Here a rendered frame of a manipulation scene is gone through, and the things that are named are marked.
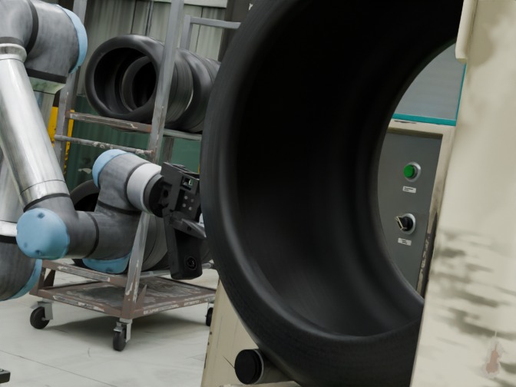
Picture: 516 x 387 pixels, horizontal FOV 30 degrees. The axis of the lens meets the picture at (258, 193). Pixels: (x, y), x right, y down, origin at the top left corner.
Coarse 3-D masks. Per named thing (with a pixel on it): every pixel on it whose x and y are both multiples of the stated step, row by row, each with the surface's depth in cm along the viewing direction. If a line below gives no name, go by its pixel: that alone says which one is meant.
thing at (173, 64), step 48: (96, 48) 516; (144, 48) 501; (96, 96) 513; (144, 96) 578; (96, 144) 496; (96, 192) 510; (144, 240) 492; (48, 288) 522; (96, 288) 550; (144, 288) 506; (192, 288) 608
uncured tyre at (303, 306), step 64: (256, 0) 121; (320, 0) 130; (384, 0) 135; (448, 0) 134; (256, 64) 122; (320, 64) 139; (384, 64) 141; (256, 128) 136; (320, 128) 144; (384, 128) 143; (256, 192) 136; (320, 192) 145; (256, 256) 132; (320, 256) 142; (384, 256) 140; (256, 320) 116; (320, 320) 132; (384, 320) 137; (320, 384) 110; (384, 384) 102
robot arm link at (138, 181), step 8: (144, 168) 150; (152, 168) 150; (160, 168) 150; (136, 176) 150; (144, 176) 149; (152, 176) 148; (128, 184) 150; (136, 184) 149; (144, 184) 148; (128, 192) 151; (136, 192) 149; (144, 192) 148; (136, 200) 150; (144, 208) 149
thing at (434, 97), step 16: (448, 48) 179; (432, 64) 181; (448, 64) 179; (464, 64) 176; (416, 80) 184; (432, 80) 181; (448, 80) 179; (416, 96) 184; (432, 96) 181; (448, 96) 178; (400, 112) 186; (416, 112) 183; (432, 112) 181; (448, 112) 178
